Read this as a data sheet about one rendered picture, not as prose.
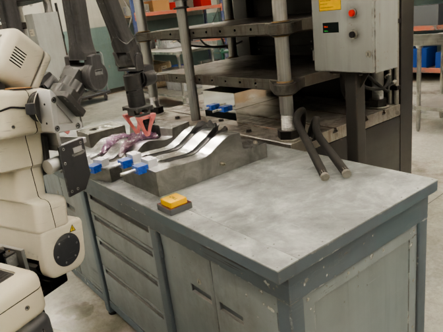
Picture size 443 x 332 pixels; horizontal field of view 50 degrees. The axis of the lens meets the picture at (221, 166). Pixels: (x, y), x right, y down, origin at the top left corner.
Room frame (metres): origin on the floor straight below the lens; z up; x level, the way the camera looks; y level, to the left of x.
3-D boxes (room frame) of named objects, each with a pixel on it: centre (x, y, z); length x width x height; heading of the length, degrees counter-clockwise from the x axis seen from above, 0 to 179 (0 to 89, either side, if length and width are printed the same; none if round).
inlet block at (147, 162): (1.53, 0.28, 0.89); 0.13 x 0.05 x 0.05; 127
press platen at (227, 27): (2.72, -0.27, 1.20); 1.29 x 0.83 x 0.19; 36
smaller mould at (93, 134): (2.37, 0.59, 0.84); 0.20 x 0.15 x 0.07; 126
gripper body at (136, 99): (1.55, 0.25, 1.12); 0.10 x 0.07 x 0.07; 37
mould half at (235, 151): (1.73, 0.09, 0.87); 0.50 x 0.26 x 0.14; 126
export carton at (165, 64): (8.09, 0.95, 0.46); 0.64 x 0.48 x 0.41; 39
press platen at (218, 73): (2.72, -0.27, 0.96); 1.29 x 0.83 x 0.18; 36
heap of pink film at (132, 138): (1.96, 0.37, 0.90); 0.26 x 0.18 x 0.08; 144
